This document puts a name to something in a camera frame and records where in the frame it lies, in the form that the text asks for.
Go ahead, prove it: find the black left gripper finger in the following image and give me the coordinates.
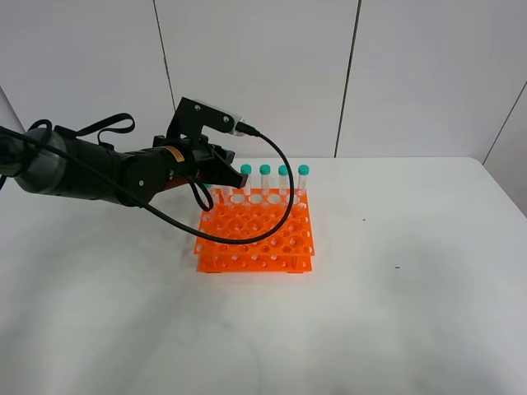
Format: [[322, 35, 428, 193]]
[[198, 150, 245, 188]]

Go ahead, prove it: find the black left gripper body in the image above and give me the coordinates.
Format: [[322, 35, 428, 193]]
[[152, 135, 229, 192]]

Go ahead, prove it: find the green-capped test tube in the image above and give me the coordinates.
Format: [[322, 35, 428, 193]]
[[221, 186, 232, 207]]

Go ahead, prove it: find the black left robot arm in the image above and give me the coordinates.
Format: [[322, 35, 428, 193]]
[[1, 109, 247, 207]]

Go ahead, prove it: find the second row tube left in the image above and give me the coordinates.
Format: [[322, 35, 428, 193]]
[[204, 184, 214, 209]]

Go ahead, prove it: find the orange test tube rack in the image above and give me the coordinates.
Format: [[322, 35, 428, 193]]
[[194, 187, 315, 273]]

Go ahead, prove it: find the back row tube far right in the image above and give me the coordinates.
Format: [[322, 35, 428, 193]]
[[297, 165, 310, 196]]

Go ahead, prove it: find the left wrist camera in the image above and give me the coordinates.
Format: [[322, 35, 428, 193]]
[[166, 97, 242, 144]]

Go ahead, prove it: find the black left camera cable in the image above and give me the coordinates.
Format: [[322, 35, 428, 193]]
[[0, 121, 301, 246]]

